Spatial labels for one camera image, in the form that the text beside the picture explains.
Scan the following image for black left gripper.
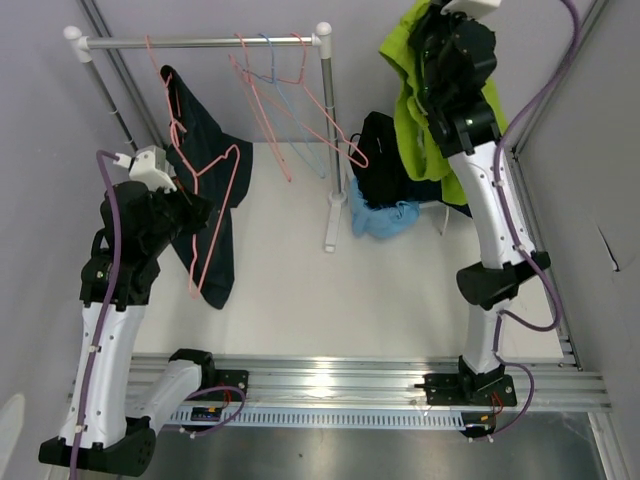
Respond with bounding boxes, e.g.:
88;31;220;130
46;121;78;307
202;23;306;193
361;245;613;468
142;176;214;255

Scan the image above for dark teal shorts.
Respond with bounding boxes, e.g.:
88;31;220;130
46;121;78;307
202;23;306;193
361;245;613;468
160;65;253;310

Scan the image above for pink hanger of teal shorts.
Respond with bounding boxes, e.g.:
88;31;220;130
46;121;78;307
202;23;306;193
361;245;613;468
144;35;186;151

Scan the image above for lime green shorts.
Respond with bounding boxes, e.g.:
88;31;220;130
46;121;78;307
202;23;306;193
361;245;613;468
379;1;506;208

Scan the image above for navy blue shorts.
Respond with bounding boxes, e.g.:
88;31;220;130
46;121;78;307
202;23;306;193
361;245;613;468
405;179;472;218

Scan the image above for black shorts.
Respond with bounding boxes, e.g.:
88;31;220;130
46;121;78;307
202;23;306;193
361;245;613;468
350;111;409;209

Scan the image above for light blue wire hanger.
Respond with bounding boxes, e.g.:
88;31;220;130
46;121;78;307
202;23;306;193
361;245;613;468
244;32;329;179

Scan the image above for light blue shorts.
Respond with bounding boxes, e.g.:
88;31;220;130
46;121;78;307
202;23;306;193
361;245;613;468
349;179;420;239

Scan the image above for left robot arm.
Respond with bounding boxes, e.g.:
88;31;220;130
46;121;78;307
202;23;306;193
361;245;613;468
38;181;217;477

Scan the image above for white plastic mesh basket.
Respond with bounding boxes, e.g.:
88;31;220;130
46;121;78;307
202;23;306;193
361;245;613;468
419;201;451;237

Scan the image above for white clothes rack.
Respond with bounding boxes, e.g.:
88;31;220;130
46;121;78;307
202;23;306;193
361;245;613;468
63;22;347;253

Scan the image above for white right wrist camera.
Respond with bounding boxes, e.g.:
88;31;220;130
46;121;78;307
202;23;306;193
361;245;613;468
440;0;502;20

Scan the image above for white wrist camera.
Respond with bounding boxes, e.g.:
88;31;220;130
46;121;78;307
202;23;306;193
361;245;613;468
113;146;177;193
440;0;502;20

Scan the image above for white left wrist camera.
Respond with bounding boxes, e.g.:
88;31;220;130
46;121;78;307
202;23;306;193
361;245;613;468
113;146;177;193

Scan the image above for pink empty wire hanger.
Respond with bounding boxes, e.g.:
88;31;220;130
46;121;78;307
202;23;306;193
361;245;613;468
272;32;370;169

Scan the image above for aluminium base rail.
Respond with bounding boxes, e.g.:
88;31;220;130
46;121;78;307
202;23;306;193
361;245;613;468
119;352;614;414

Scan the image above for white slotted cable duct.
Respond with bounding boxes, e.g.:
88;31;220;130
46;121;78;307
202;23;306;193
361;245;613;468
167;406;465;431

